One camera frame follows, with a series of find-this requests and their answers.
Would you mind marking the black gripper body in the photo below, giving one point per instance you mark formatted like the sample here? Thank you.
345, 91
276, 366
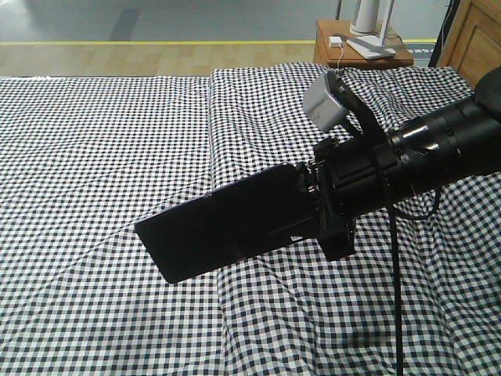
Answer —
345, 180

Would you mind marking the black smartphone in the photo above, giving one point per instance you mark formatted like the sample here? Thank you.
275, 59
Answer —
257, 214

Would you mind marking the white cylindrical appliance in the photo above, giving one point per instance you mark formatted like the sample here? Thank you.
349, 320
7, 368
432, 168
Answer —
365, 17

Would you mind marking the black white checkered quilt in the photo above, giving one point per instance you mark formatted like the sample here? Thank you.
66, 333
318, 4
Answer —
291, 312

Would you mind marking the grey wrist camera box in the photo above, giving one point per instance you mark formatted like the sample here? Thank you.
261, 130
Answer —
320, 105

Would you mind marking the white power adapter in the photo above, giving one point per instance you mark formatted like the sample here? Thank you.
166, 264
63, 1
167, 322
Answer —
335, 42

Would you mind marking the wooden nightstand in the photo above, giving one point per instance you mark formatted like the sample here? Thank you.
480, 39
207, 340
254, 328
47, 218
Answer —
347, 56

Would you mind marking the wooden headboard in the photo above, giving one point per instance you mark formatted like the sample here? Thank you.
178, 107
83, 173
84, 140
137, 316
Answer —
472, 47

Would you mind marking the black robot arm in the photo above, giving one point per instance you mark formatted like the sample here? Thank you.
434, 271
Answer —
439, 148

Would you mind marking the black white checkered bedsheet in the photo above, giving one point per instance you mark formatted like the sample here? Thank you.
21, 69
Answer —
82, 161

